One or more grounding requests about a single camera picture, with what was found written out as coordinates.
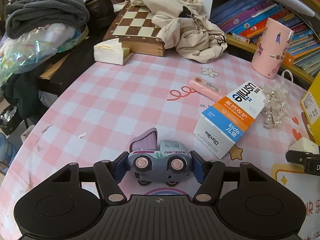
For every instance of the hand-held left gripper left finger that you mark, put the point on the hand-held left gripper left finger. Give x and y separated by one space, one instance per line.
122 167

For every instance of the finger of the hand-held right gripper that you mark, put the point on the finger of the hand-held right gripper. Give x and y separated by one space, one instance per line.
295 157

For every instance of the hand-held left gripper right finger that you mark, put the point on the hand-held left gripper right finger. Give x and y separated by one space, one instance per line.
197 167

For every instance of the white charger plug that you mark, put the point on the white charger plug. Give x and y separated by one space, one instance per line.
303 144

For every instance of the grey toy truck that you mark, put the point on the grey toy truck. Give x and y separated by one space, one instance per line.
160 160

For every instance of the pearl hair accessory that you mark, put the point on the pearl hair accessory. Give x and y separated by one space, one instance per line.
275 105

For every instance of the white orange toothpaste box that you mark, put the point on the white orange toothpaste box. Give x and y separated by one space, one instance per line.
230 120

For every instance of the yellow cardboard box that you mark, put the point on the yellow cardboard box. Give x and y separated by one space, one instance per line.
315 87

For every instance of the pink tube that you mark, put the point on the pink tube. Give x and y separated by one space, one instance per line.
203 87

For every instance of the white paper scrap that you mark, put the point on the white paper scrap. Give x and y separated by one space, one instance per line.
82 135

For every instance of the pink checked table mat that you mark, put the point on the pink checked table mat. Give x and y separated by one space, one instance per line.
112 100

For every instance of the small orange white box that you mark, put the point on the small orange white box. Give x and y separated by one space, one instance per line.
289 60

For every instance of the pink stickered cylinder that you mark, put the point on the pink stickered cylinder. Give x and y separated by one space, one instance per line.
272 47

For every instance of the torn white paper box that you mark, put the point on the torn white paper box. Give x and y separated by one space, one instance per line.
107 53

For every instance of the blue plastic pack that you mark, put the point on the blue plastic pack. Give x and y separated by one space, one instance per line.
6 152

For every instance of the black cloth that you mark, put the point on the black cloth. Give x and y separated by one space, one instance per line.
20 92

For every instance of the beige printed cloth bag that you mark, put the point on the beige printed cloth bag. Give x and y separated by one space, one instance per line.
190 35

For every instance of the wooden chessboard box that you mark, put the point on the wooden chessboard box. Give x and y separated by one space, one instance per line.
135 27

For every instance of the row of leaning children's books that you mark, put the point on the row of leaning children's books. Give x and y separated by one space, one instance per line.
252 20

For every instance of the iridescent plastic wrap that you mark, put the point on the iridescent plastic wrap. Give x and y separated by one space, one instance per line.
27 55

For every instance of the white fluffy toy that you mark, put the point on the white fluffy toy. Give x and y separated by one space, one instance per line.
57 31

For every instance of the dark brown bag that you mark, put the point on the dark brown bag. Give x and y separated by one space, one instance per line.
100 10

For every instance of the grey folded cloth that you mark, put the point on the grey folded cloth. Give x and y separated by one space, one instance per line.
45 12

